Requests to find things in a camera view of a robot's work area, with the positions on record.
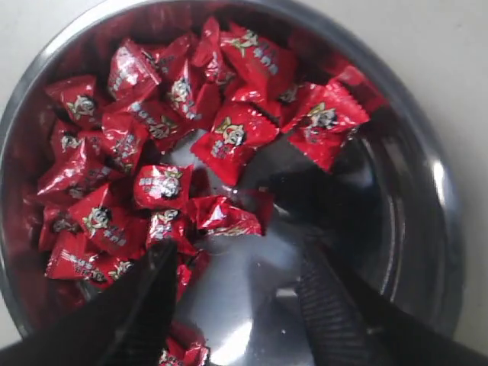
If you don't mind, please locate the round stainless steel plate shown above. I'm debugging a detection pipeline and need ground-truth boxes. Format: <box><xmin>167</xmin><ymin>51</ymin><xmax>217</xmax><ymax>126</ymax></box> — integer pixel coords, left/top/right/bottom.
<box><xmin>1</xmin><ymin>1</ymin><xmax>464</xmax><ymax>365</ymax></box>

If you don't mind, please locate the red wrapped candy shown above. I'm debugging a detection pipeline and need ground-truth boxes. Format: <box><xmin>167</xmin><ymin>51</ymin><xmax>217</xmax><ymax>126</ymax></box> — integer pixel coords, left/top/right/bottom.
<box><xmin>107</xmin><ymin>38</ymin><xmax>162</xmax><ymax>100</ymax></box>
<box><xmin>44</xmin><ymin>75</ymin><xmax>101</xmax><ymax>130</ymax></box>
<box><xmin>133</xmin><ymin>165</ymin><xmax>194</xmax><ymax>210</ymax></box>
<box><xmin>190</xmin><ymin>102</ymin><xmax>280</xmax><ymax>186</ymax></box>
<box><xmin>45</xmin><ymin>231</ymin><xmax>135</xmax><ymax>290</ymax></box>
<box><xmin>159</xmin><ymin>322</ymin><xmax>210</xmax><ymax>366</ymax></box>
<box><xmin>220</xmin><ymin>22</ymin><xmax>297</xmax><ymax>118</ymax></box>
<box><xmin>69</xmin><ymin>184</ymin><xmax>148</xmax><ymax>259</ymax></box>
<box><xmin>281</xmin><ymin>79</ymin><xmax>370</xmax><ymax>172</ymax></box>

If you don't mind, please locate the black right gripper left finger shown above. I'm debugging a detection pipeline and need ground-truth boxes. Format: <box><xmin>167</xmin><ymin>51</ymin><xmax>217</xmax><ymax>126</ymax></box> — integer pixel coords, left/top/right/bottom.
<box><xmin>1</xmin><ymin>240</ymin><xmax>177</xmax><ymax>365</ymax></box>

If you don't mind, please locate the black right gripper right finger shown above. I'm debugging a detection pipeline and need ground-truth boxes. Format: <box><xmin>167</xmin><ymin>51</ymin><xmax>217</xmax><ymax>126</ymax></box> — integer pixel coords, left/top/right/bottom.
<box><xmin>297</xmin><ymin>244</ymin><xmax>487</xmax><ymax>365</ymax></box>

